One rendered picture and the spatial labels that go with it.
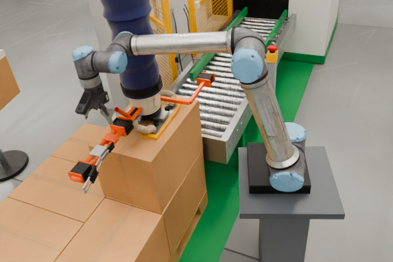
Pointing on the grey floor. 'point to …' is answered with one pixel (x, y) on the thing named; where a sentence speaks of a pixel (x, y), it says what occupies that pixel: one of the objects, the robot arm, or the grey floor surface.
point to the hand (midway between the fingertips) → (98, 123)
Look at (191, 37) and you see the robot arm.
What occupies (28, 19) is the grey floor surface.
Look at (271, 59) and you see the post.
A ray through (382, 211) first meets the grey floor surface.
